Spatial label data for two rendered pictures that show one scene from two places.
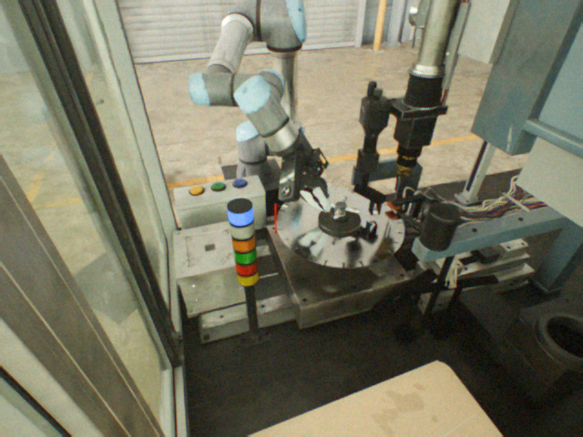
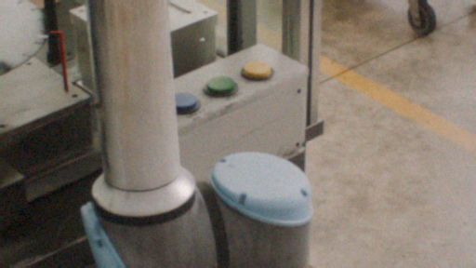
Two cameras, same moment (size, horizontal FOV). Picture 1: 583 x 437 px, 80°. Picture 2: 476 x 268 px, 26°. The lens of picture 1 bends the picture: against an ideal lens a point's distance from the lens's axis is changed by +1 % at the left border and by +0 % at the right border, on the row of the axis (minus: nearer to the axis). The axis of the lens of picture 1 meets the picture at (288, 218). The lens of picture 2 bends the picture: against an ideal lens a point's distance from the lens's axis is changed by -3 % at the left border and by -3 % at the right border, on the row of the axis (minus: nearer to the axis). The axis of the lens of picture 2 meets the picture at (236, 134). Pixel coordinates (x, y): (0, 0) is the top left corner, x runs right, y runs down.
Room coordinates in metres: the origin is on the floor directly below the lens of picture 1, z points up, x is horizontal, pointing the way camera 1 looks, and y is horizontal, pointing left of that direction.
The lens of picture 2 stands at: (2.14, -0.27, 1.66)
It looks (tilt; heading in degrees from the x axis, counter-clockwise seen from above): 33 degrees down; 157
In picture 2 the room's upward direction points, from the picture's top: 1 degrees counter-clockwise
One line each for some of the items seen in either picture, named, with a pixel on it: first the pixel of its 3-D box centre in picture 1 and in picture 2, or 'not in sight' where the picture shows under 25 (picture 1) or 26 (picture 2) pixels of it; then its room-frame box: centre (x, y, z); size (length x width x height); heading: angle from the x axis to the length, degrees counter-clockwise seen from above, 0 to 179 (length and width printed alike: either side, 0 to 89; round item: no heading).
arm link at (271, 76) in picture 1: (260, 90); not in sight; (0.83, 0.06, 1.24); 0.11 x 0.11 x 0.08; 85
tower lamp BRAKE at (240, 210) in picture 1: (240, 212); not in sight; (0.49, 0.09, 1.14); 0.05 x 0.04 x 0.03; 17
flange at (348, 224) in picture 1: (339, 217); not in sight; (0.70, -0.13, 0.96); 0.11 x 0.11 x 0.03
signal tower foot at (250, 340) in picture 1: (254, 335); (55, 56); (0.49, 0.09, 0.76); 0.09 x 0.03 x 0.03; 107
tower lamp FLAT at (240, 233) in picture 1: (241, 226); not in sight; (0.49, 0.09, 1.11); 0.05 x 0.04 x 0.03; 17
